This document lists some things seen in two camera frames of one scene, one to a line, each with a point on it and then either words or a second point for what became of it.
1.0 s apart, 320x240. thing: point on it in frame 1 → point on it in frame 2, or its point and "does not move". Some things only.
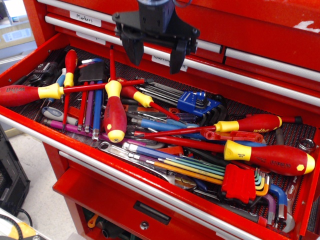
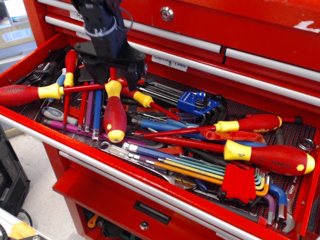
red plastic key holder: [240, 135] does not move
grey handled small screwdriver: [58, 115] does not move
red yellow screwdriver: [115, 114] does not move
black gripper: [156, 20] → [111, 48]
